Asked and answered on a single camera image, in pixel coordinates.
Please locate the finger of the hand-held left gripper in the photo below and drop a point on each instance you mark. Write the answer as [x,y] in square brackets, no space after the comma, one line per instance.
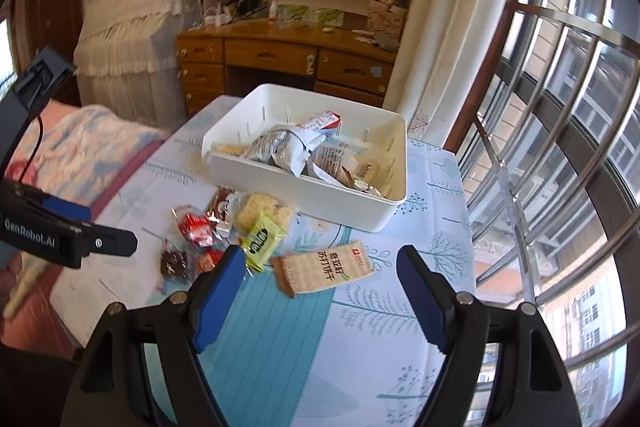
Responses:
[112,243]

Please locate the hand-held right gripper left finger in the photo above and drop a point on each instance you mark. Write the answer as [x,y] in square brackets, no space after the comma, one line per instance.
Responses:
[220,292]

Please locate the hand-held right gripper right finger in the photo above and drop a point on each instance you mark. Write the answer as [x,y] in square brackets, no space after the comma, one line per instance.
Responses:
[420,292]

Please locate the reddish candy clear packet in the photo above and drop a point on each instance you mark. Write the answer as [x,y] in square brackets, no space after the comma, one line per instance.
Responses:
[212,259]

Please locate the dark speckled candy packet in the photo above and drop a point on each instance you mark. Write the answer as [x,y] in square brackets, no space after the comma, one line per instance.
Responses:
[175,264]

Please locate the green snack packet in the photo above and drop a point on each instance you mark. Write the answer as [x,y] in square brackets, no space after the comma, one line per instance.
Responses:
[262,239]

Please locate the red candy packet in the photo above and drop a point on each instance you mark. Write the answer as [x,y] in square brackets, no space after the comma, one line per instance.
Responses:
[197,227]

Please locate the pale crumbly snack packet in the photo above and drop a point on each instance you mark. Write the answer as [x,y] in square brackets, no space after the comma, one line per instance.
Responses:
[230,149]
[262,204]

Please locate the beige cracker packet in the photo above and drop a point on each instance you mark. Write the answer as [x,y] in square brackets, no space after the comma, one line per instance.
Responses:
[325,269]

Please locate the white plastic bin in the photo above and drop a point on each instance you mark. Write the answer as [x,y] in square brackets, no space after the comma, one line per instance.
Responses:
[300,197]

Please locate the orange white oat bar packet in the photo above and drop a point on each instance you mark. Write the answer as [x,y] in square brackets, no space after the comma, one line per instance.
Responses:
[322,123]

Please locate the person's left hand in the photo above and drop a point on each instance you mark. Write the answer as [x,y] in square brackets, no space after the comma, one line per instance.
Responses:
[10,277]

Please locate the mauve bed sheet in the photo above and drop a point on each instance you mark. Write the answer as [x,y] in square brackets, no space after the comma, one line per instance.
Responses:
[130,177]

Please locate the pastel printed blanket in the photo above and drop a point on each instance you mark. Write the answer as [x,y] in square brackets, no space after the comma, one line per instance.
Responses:
[85,152]

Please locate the small cream sachet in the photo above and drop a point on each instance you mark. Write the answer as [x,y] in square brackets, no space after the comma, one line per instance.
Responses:
[371,168]

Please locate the silver crinkled snack packet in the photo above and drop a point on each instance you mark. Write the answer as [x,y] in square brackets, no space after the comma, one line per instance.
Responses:
[280,147]

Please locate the white lace-covered piano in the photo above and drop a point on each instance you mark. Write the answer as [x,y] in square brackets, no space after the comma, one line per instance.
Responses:
[125,57]

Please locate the brown wooden door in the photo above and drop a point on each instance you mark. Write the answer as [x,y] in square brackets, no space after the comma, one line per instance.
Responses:
[55,32]

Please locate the barred window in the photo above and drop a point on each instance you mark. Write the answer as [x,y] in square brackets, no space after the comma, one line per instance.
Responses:
[550,107]

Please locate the wooden desk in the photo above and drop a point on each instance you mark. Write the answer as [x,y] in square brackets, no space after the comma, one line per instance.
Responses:
[270,52]

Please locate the white power strip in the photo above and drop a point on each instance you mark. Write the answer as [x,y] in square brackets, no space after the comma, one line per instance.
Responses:
[220,18]

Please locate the grey cloth item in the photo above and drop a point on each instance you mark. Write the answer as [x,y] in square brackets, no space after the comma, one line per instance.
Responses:
[387,41]

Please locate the white curtain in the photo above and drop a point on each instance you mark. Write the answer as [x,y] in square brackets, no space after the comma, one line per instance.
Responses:
[450,32]

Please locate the patterned box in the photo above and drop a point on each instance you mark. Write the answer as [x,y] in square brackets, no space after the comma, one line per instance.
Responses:
[385,22]

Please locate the dark floral pouch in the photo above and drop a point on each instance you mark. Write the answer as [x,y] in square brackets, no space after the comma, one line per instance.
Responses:
[245,3]

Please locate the green leaf print panel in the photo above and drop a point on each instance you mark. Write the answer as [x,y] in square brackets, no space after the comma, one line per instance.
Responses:
[325,14]

